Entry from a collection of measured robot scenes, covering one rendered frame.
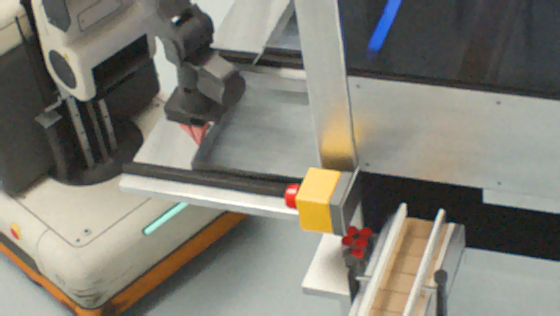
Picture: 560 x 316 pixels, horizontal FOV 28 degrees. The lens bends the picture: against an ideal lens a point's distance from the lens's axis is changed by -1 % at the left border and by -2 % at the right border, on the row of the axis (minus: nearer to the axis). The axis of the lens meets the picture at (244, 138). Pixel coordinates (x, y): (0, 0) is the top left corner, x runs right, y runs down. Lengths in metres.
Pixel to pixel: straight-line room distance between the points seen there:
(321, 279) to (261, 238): 1.32
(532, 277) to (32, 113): 1.49
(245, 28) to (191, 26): 0.50
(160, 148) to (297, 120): 0.26
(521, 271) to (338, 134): 0.37
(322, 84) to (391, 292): 0.32
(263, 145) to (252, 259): 1.05
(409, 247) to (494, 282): 0.19
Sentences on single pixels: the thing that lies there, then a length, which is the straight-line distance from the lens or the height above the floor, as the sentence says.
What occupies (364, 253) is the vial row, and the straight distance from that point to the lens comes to 1.79.
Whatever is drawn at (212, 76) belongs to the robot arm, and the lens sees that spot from 1.85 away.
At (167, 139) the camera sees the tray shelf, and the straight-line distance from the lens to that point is 2.11.
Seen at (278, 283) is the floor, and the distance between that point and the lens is 3.00.
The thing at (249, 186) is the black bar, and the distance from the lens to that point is 1.95.
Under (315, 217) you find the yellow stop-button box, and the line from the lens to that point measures 1.74.
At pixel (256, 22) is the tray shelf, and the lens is 2.35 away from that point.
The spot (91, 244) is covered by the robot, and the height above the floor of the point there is 0.28.
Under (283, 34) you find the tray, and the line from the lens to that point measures 2.30.
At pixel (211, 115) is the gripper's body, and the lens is 1.95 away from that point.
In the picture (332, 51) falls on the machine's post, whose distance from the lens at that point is 1.63.
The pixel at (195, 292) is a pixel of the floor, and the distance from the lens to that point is 3.02.
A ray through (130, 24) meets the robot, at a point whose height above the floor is 0.79.
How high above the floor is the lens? 2.22
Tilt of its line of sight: 40 degrees down
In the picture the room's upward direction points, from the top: 12 degrees counter-clockwise
